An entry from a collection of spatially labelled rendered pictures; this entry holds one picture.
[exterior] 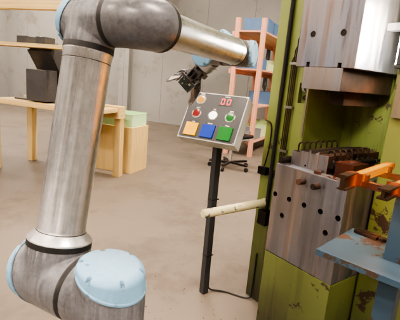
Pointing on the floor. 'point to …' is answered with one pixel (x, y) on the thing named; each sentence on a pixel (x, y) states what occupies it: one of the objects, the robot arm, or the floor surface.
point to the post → (210, 220)
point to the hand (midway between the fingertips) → (178, 93)
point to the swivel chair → (232, 156)
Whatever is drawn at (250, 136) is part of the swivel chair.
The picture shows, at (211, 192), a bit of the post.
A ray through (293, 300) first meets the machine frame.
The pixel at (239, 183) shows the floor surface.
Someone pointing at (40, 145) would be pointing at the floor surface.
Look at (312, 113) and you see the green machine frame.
